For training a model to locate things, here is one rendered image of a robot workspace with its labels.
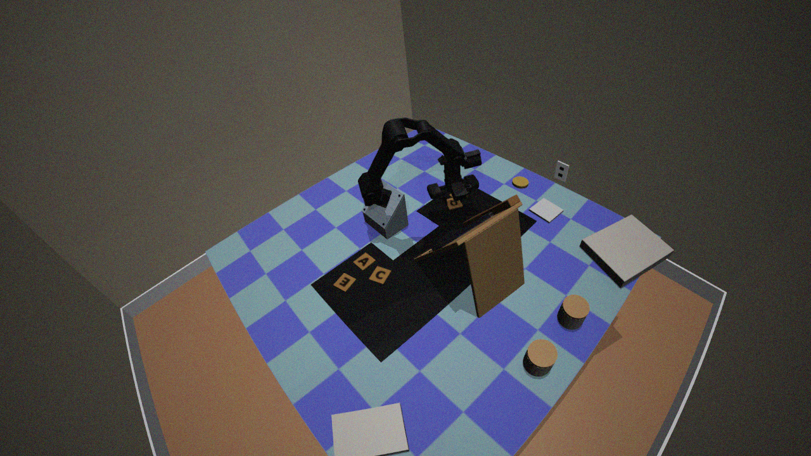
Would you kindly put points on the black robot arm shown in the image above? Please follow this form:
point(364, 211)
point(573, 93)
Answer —
point(395, 138)

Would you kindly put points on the yellow round disc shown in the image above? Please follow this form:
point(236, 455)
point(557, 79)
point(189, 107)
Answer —
point(520, 182)

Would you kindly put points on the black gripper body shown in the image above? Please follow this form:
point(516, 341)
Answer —
point(436, 191)

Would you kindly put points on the grey cylindrical container with tan lid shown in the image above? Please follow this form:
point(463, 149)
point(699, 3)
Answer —
point(540, 357)
point(573, 312)

